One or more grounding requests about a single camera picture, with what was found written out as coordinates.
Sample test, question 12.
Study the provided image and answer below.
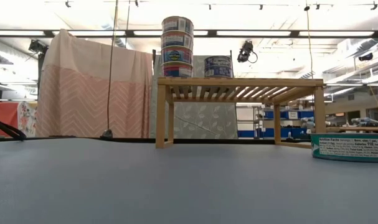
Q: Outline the silver-lid seafood can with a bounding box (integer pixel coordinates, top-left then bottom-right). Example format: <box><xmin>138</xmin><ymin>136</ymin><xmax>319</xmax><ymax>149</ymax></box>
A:
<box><xmin>310</xmin><ymin>133</ymin><xmax>378</xmax><ymax>164</ymax></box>

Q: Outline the wooden slatted shelf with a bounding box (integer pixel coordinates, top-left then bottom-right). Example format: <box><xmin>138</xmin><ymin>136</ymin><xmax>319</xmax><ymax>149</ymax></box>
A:
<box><xmin>155</xmin><ymin>77</ymin><xmax>327</xmax><ymax>149</ymax></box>

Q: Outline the green leaf-pattern cloth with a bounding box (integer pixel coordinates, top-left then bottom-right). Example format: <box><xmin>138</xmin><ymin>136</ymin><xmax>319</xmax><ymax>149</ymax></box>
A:
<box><xmin>149</xmin><ymin>55</ymin><xmax>239</xmax><ymax>140</ymax></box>

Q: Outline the pink chevron cloth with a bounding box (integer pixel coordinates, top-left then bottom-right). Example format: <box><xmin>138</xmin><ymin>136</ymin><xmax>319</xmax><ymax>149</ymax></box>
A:
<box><xmin>35</xmin><ymin>29</ymin><xmax>154</xmax><ymax>139</ymax></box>

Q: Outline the blue bin shelving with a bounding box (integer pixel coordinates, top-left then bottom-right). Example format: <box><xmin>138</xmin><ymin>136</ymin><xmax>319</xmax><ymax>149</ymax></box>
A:
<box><xmin>238</xmin><ymin>105</ymin><xmax>316</xmax><ymax>139</ymax></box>

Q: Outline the white floral cloth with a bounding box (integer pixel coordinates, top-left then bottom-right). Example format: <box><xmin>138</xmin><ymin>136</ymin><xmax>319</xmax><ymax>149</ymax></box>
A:
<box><xmin>17</xmin><ymin>101</ymin><xmax>37</xmax><ymax>138</ymax></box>

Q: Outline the long wooden table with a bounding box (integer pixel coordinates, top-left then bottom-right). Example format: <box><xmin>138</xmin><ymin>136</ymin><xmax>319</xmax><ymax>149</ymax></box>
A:
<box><xmin>325</xmin><ymin>126</ymin><xmax>378</xmax><ymax>133</ymax></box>

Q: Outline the grey blue equipment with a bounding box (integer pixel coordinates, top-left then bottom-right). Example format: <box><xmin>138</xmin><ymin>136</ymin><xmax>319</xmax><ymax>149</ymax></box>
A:
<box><xmin>352</xmin><ymin>117</ymin><xmax>378</xmax><ymax>127</ymax></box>

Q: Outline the red storage bin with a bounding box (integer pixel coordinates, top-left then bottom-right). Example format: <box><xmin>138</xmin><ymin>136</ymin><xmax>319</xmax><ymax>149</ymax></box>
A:
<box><xmin>0</xmin><ymin>100</ymin><xmax>19</xmax><ymax>137</ymax></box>

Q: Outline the black overhead camera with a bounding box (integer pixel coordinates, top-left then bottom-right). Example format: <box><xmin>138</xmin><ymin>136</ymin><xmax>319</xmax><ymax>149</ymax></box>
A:
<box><xmin>237</xmin><ymin>39</ymin><xmax>258</xmax><ymax>64</ymax></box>

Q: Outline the black hanging cable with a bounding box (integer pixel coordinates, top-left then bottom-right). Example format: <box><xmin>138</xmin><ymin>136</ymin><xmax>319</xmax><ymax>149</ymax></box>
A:
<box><xmin>105</xmin><ymin>0</ymin><xmax>119</xmax><ymax>131</ymax></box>

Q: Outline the thin yellow hanging cable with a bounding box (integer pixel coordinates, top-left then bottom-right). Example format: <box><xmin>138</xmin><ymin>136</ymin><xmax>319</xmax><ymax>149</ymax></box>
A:
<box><xmin>303</xmin><ymin>4</ymin><xmax>314</xmax><ymax>78</ymax></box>

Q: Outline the thick black curved cable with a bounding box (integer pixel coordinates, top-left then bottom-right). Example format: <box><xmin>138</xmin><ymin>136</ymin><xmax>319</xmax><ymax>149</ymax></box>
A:
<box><xmin>0</xmin><ymin>115</ymin><xmax>27</xmax><ymax>141</ymax></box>

